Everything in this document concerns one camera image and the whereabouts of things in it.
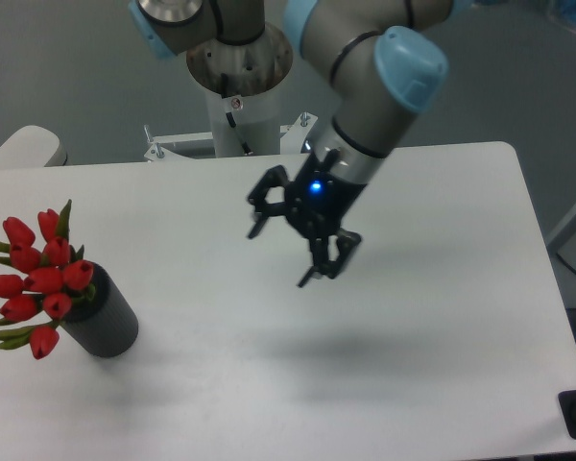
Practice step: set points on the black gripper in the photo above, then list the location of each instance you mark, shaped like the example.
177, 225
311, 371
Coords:
315, 202

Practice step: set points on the red tulip bouquet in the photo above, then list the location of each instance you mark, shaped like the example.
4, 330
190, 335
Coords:
50, 279

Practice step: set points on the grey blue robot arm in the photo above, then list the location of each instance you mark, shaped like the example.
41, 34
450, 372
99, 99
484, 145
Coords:
372, 53

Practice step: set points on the dark grey ribbed vase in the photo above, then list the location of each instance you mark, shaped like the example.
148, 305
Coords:
106, 326

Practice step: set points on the white chair armrest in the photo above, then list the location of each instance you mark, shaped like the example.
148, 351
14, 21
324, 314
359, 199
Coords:
32, 147

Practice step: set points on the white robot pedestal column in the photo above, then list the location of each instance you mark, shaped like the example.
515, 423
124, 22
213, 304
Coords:
241, 85

